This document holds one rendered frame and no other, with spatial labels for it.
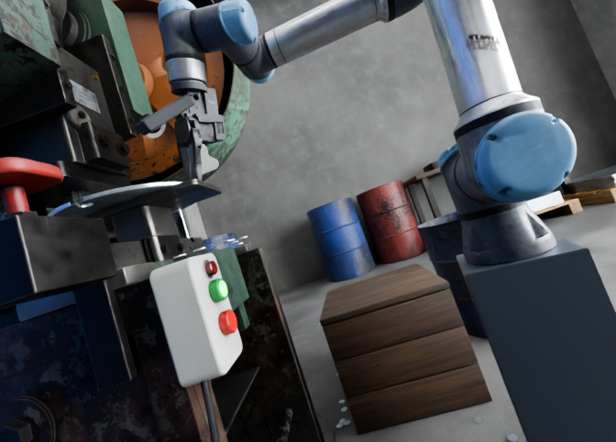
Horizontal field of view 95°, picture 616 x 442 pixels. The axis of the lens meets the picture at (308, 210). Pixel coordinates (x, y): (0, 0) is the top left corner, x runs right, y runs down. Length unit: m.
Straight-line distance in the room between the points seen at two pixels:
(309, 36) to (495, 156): 0.46
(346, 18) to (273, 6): 4.40
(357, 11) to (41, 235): 0.65
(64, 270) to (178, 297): 0.10
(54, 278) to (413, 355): 0.87
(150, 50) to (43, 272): 1.07
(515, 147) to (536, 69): 4.78
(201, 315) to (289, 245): 3.60
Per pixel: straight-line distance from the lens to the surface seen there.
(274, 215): 3.96
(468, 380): 1.04
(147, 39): 1.34
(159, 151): 1.15
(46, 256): 0.35
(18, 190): 0.39
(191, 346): 0.36
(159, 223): 0.66
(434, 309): 0.95
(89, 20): 1.09
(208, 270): 0.37
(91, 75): 0.92
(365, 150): 4.06
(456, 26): 0.55
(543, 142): 0.49
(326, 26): 0.73
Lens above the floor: 0.61
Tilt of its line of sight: 5 degrees up
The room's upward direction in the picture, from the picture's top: 19 degrees counter-clockwise
